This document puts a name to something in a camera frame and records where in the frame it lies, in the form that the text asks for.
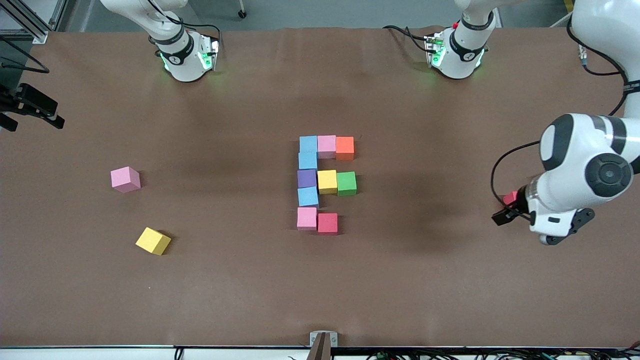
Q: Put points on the aluminium frame profile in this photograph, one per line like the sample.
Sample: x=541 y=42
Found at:
x=606 y=31
x=40 y=36

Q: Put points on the blue foam cube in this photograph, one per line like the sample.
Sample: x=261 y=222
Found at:
x=308 y=144
x=308 y=196
x=308 y=160

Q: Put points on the orange foam cube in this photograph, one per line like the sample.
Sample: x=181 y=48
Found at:
x=345 y=148

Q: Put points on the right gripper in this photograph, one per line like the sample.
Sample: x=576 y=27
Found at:
x=11 y=102

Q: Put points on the green foam cube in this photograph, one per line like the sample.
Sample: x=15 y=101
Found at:
x=346 y=183

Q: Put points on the purple foam cube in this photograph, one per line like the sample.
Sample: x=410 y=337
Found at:
x=307 y=179

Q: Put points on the yellow foam cube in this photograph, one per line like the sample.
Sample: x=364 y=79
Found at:
x=152 y=241
x=327 y=181

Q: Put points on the red foam cube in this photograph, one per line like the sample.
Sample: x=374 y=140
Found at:
x=510 y=198
x=327 y=223

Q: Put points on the brown table cover sheet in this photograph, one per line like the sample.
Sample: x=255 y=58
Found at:
x=320 y=300

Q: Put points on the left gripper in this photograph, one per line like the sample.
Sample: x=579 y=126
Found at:
x=520 y=199

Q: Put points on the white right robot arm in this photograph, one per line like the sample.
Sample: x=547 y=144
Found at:
x=182 y=55

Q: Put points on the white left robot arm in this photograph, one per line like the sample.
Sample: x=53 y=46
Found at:
x=590 y=160

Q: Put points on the white table edge rail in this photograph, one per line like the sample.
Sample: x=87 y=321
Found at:
x=75 y=354

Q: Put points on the pink foam cube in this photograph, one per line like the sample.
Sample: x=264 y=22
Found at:
x=125 y=180
x=327 y=146
x=306 y=218

